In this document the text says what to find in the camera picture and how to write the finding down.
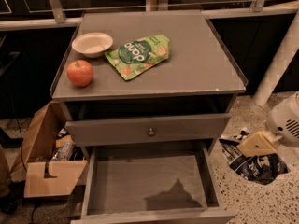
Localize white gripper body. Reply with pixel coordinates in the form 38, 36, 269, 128
265, 91, 299, 147

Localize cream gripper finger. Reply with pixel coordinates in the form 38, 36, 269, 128
236, 131, 277, 157

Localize blue chip bag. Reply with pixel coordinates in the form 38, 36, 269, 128
219, 130, 288, 185

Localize grey top drawer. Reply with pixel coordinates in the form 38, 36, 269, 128
66, 113, 230, 147

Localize round metal drawer knob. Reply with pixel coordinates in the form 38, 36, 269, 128
148, 128, 156, 137

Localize open grey middle drawer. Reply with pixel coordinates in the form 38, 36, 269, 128
71, 141, 235, 224

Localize grey drawer cabinet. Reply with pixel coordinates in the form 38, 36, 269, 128
50, 9, 249, 156

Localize green chip bag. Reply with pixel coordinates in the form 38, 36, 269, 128
105, 35, 170, 81

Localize white diagonal pole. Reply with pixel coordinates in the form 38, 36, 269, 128
252, 12, 299, 106

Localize white paper bowl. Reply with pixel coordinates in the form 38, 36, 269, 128
72, 33, 113, 58

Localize red apple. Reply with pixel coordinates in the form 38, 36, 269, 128
66, 60, 93, 87

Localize wrapped items in box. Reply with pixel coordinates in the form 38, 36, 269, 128
50, 127, 81, 161

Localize brown cardboard box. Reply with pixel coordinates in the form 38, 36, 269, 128
11, 102, 88, 198

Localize metal railing frame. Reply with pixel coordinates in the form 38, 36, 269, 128
0, 0, 299, 30

